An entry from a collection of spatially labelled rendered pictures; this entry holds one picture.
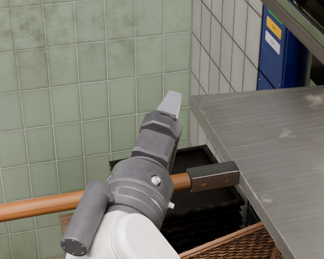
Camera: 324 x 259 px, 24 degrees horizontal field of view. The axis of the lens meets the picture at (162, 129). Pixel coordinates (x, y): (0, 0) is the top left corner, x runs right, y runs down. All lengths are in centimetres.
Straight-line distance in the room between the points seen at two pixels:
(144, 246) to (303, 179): 54
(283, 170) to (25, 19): 129
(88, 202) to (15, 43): 160
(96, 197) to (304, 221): 46
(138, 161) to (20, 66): 158
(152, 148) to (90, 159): 176
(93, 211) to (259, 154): 57
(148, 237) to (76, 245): 9
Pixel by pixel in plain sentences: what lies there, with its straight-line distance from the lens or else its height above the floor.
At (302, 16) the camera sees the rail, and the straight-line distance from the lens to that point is 138.
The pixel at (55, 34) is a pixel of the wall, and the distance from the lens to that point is 249.
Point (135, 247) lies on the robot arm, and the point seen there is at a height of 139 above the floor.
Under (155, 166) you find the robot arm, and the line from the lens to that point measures 98.
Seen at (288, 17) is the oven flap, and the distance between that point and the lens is 142.
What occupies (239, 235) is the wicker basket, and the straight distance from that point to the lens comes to 182.
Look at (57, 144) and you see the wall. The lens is 269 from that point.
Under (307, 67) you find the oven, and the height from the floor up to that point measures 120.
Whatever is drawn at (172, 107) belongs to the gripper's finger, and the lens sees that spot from 105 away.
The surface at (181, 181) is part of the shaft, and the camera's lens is 131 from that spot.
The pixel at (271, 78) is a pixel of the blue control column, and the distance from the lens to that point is 185.
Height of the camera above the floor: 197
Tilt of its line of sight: 32 degrees down
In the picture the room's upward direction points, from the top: straight up
